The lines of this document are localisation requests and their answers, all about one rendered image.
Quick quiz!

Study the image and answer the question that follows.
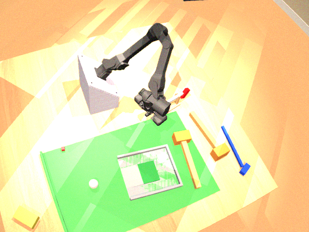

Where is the blue putter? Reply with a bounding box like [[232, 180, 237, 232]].
[[221, 125, 250, 176]]

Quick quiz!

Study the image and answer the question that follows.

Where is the green flat mat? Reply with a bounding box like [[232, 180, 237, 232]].
[[43, 111, 220, 232]]

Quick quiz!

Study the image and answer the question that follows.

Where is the white ball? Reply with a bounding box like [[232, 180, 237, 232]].
[[89, 179, 98, 189]]

